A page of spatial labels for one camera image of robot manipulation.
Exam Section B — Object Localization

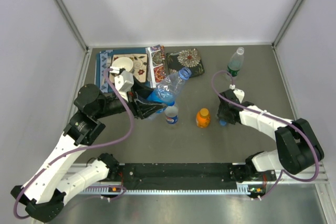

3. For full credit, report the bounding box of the orange juice bottle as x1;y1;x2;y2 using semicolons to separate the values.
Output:
196;108;211;128

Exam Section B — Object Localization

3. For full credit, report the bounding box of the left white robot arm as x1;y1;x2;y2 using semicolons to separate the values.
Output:
10;79;167;223

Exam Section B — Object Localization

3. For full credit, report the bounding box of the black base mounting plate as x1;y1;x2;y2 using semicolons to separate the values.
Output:
115;162;253;190

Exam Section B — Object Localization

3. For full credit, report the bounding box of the aluminium slotted rail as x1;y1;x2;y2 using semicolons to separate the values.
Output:
82;163;328;198

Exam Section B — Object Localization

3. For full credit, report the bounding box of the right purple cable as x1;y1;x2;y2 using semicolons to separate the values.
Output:
211;70;321;200

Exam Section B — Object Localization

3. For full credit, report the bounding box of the blue label water bottle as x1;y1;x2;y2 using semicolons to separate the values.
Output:
147;67;192;120

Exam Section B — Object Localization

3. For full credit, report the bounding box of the silver fork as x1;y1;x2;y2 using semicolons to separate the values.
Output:
101;56;112;87

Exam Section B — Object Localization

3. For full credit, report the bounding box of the blue patterned placemat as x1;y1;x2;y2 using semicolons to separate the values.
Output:
95;45;166;93

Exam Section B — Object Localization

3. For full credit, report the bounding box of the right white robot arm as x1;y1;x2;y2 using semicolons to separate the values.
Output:
217;89;324;182

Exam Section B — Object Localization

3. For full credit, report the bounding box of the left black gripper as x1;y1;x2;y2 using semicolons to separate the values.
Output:
94;76;167;119

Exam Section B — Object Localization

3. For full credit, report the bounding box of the left aluminium corner post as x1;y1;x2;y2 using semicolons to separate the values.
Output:
54;0;88;51

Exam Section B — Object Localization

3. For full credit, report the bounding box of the red-blue label water bottle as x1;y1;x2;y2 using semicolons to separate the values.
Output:
164;104;179;129

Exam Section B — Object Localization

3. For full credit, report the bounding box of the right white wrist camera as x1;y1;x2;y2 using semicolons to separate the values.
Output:
229;84;245;103

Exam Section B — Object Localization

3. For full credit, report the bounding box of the cream ceramic bowl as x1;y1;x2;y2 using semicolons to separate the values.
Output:
111;57;133;72

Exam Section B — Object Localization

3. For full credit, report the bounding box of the green label water bottle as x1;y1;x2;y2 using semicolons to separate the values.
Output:
227;47;245;79

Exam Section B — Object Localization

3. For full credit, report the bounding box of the right aluminium corner post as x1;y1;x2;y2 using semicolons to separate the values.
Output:
271;0;305;49

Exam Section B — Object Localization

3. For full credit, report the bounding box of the aluminium corner post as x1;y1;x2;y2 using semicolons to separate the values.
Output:
54;0;88;51
271;0;305;49

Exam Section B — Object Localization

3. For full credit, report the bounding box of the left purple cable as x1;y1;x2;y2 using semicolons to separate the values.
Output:
13;68;136;220

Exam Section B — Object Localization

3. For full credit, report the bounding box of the purple cable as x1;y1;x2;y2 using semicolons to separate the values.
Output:
13;68;136;220
211;70;321;200

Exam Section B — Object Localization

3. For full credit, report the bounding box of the blue bottle cap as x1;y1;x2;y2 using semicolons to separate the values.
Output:
219;120;227;126

